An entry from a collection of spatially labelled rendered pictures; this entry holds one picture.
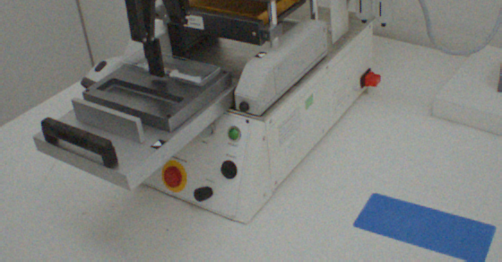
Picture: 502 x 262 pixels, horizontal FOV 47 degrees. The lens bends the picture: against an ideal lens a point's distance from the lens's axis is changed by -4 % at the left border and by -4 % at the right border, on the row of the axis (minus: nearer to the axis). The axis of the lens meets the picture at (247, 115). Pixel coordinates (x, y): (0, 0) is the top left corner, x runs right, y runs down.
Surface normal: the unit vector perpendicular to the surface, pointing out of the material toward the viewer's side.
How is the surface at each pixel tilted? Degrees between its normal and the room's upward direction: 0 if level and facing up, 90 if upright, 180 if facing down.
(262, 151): 90
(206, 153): 65
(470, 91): 0
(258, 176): 90
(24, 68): 90
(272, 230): 0
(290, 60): 90
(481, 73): 0
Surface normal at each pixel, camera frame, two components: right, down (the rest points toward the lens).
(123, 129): -0.55, 0.49
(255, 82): -0.44, -0.32
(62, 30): 0.78, 0.27
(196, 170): -0.54, 0.09
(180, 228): -0.10, -0.84
